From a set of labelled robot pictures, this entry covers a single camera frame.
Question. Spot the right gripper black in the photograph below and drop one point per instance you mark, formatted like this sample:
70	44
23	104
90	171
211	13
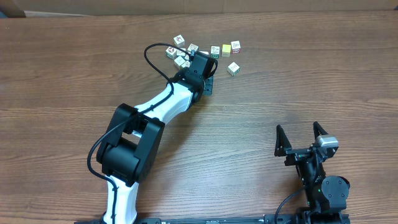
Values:
284	149

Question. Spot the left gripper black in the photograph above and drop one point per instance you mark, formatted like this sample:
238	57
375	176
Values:
208	86

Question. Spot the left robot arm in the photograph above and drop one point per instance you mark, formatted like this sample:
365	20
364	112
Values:
129	146

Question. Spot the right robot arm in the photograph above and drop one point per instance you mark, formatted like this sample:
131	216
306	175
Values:
326	195

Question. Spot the yellow-sided block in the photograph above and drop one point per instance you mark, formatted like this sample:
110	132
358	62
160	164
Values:
186	64

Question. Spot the white block lower left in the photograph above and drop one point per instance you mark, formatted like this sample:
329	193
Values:
179	61

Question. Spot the white block blue print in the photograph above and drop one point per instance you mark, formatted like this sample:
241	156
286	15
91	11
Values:
181	53

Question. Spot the green print block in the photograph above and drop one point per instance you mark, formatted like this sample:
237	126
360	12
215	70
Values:
192	47

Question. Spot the left red circle block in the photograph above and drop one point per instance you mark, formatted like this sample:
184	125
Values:
171	52

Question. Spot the green letter B block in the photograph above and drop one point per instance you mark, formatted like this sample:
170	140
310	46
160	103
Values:
215	52

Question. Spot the top red picture block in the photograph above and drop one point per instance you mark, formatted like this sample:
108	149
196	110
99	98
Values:
179	41

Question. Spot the green letter R block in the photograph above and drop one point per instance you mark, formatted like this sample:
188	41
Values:
233	69

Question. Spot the yellow top block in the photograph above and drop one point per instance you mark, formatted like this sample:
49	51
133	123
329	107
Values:
226	50

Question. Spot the red-sided block far right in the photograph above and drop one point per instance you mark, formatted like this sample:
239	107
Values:
235	47

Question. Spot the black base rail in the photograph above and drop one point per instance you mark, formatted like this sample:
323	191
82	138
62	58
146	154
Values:
266	219

